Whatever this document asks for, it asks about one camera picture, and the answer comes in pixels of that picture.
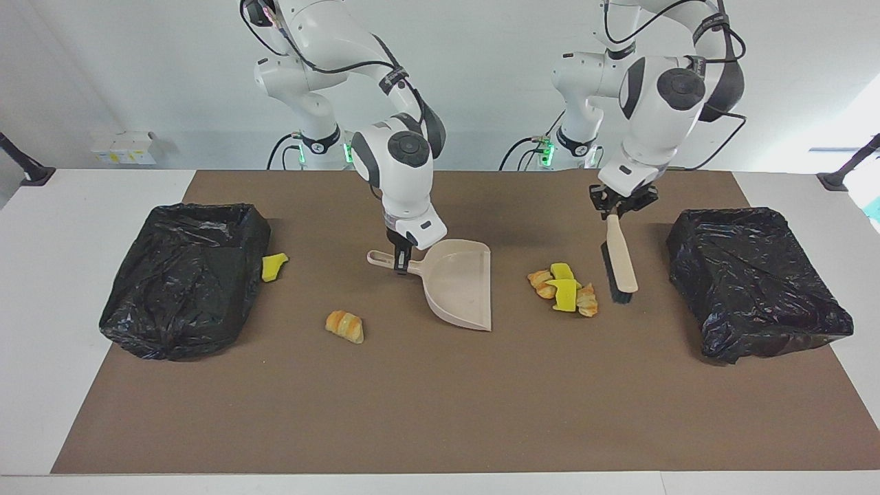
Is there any beige hand brush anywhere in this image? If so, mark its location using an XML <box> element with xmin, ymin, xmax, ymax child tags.
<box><xmin>601</xmin><ymin>213</ymin><xmax>639</xmax><ymax>305</ymax></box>

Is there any beige plastic dustpan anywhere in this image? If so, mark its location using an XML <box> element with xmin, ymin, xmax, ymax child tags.
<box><xmin>366</xmin><ymin>239</ymin><xmax>493</xmax><ymax>333</ymax></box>

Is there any black bag lined bin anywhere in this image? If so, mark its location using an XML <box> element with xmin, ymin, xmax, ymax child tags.
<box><xmin>665</xmin><ymin>206</ymin><xmax>855</xmax><ymax>365</ymax></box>
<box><xmin>99</xmin><ymin>202</ymin><xmax>272</xmax><ymax>362</ymax></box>

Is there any brown table mat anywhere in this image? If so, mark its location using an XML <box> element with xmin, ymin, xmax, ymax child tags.
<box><xmin>52</xmin><ymin>170</ymin><xmax>880</xmax><ymax>475</ymax></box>

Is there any black clamp stand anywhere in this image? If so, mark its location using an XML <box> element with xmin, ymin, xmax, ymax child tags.
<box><xmin>817</xmin><ymin>133</ymin><xmax>880</xmax><ymax>192</ymax></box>
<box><xmin>0</xmin><ymin>131</ymin><xmax>57</xmax><ymax>187</ymax></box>

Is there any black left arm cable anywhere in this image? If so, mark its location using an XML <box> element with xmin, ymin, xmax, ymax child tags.
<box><xmin>602</xmin><ymin>0</ymin><xmax>749</xmax><ymax>171</ymax></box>

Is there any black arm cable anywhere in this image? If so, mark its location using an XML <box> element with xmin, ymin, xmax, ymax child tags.
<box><xmin>602</xmin><ymin>0</ymin><xmax>749</xmax><ymax>171</ymax></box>
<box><xmin>239</xmin><ymin>0</ymin><xmax>441</xmax><ymax>159</ymax></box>

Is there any black base cable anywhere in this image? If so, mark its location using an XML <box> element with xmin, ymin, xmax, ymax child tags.
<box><xmin>500</xmin><ymin>135</ymin><xmax>551</xmax><ymax>171</ymax></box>
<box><xmin>267</xmin><ymin>132</ymin><xmax>303</xmax><ymax>171</ymax></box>

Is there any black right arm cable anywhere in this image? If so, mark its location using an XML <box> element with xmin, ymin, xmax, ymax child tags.
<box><xmin>239</xmin><ymin>0</ymin><xmax>441</xmax><ymax>159</ymax></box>

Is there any white wall socket box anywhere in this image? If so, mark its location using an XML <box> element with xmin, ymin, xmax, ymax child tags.
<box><xmin>91</xmin><ymin>131</ymin><xmax>160</xmax><ymax>166</ymax></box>

